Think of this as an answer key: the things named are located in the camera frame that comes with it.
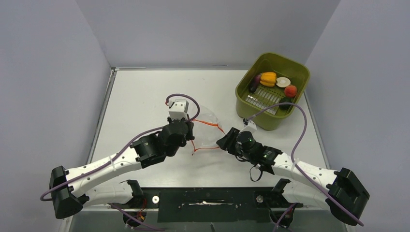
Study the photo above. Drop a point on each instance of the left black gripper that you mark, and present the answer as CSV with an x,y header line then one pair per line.
x,y
189,136

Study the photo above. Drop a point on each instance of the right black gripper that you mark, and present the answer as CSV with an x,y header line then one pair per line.
x,y
227,143

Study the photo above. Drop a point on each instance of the clear zip top bag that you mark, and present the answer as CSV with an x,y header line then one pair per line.
x,y
207,130

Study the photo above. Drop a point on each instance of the yellow toy bell pepper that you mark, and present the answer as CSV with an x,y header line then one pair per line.
x,y
268,79

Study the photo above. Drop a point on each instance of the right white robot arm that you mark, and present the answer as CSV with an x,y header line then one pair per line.
x,y
340,192

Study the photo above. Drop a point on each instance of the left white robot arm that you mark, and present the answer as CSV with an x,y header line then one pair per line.
x,y
73,189

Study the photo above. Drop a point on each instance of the purple toy eggplant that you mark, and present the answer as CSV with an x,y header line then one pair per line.
x,y
254,83

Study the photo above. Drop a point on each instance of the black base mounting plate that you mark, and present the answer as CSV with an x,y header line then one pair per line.
x,y
230,204

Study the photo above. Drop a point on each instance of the dark green toy avocado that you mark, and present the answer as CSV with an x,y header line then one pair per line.
x,y
287,100

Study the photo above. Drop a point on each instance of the olive green plastic basket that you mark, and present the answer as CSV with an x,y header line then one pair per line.
x,y
267,98

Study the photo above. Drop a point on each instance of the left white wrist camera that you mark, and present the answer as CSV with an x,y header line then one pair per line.
x,y
178,109

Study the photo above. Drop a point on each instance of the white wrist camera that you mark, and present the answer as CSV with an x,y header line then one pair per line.
x,y
178,109
249,126

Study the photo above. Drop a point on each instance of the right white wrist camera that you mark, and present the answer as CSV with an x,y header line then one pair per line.
x,y
249,126

